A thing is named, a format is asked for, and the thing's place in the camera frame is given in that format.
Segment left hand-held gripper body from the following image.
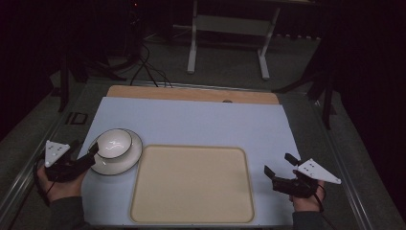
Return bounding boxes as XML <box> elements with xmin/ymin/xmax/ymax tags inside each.
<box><xmin>43</xmin><ymin>139</ymin><xmax>96</xmax><ymax>184</ymax></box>

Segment pale blue table mat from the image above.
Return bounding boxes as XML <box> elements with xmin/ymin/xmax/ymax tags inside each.
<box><xmin>80</xmin><ymin>96</ymin><xmax>302</xmax><ymax>227</ymax></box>

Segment beige tray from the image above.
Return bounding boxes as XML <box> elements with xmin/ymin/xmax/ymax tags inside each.
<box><xmin>128</xmin><ymin>144</ymin><xmax>256</xmax><ymax>224</ymax></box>

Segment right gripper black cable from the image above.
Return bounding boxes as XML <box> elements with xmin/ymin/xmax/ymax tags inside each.
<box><xmin>312</xmin><ymin>183</ymin><xmax>340</xmax><ymax>230</ymax></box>

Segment black cables on floor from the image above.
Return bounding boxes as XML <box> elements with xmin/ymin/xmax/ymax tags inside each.
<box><xmin>128</xmin><ymin>37</ymin><xmax>174</xmax><ymax>89</ymax></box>

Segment black floor socket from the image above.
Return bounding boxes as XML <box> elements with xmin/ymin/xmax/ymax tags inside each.
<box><xmin>65</xmin><ymin>111</ymin><xmax>89</xmax><ymax>126</ymax></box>

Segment white metal stand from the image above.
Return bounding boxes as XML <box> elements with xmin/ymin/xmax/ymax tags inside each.
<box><xmin>186</xmin><ymin>0</ymin><xmax>282</xmax><ymax>81</ymax></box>

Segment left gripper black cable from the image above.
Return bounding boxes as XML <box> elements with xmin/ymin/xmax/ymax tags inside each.
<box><xmin>33</xmin><ymin>156</ymin><xmax>59</xmax><ymax>207</ymax></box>

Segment person's right hand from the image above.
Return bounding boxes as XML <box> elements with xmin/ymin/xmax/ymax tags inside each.
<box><xmin>288</xmin><ymin>179</ymin><xmax>327</xmax><ymax>213</ymax></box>

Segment white bowl with dark rim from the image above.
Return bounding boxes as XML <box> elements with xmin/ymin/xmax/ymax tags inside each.
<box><xmin>95</xmin><ymin>127</ymin><xmax>133</xmax><ymax>160</ymax></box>

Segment metal floor rail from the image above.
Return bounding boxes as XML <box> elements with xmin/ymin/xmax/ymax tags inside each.
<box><xmin>307</xmin><ymin>99</ymin><xmax>375</xmax><ymax>230</ymax></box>
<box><xmin>0</xmin><ymin>104</ymin><xmax>79</xmax><ymax>221</ymax></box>

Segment wooden table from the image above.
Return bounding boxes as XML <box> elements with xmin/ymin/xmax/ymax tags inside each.
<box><xmin>105</xmin><ymin>84</ymin><xmax>281</xmax><ymax>105</ymax></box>

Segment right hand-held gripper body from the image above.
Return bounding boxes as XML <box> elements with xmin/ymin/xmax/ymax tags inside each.
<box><xmin>271</xmin><ymin>158</ymin><xmax>342</xmax><ymax>199</ymax></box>

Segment person's left hand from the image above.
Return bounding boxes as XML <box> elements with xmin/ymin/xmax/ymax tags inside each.
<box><xmin>35</xmin><ymin>166</ymin><xmax>88</xmax><ymax>204</ymax></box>

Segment black tripod stand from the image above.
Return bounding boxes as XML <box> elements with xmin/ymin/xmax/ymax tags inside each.
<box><xmin>273</xmin><ymin>60</ymin><xmax>338</xmax><ymax>130</ymax></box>
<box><xmin>56</xmin><ymin>51</ymin><xmax>128</xmax><ymax>113</ymax></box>

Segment white plate with dark rim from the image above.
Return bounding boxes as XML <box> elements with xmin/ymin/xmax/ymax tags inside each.
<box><xmin>88</xmin><ymin>127</ymin><xmax>144</xmax><ymax>176</ymax></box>

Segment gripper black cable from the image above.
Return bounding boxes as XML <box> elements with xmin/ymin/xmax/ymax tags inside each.
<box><xmin>33</xmin><ymin>156</ymin><xmax>59</xmax><ymax>207</ymax></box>
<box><xmin>312</xmin><ymin>183</ymin><xmax>340</xmax><ymax>230</ymax></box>

